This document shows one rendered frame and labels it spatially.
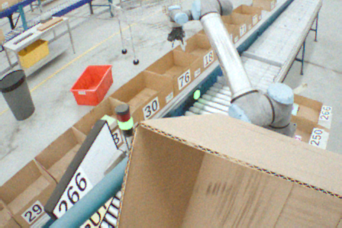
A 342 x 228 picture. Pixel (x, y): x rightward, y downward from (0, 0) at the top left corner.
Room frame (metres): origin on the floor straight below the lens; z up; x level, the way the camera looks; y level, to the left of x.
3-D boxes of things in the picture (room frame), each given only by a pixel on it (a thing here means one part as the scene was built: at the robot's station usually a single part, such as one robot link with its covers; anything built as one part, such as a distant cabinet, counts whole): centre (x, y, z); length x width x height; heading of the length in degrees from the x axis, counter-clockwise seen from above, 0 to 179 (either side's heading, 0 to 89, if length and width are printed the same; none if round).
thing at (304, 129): (1.37, -0.81, 0.80); 0.38 x 0.28 x 0.10; 50
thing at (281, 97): (1.04, -0.52, 1.37); 0.17 x 0.15 x 0.18; 102
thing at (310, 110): (1.60, -1.03, 0.80); 0.38 x 0.28 x 0.10; 50
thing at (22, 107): (3.29, 2.29, 0.32); 0.50 x 0.50 x 0.64
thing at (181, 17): (2.01, -0.15, 1.50); 0.12 x 0.12 x 0.09; 12
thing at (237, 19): (3.04, -0.83, 0.96); 0.39 x 0.29 x 0.17; 138
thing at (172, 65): (2.15, -0.05, 0.96); 0.39 x 0.29 x 0.17; 139
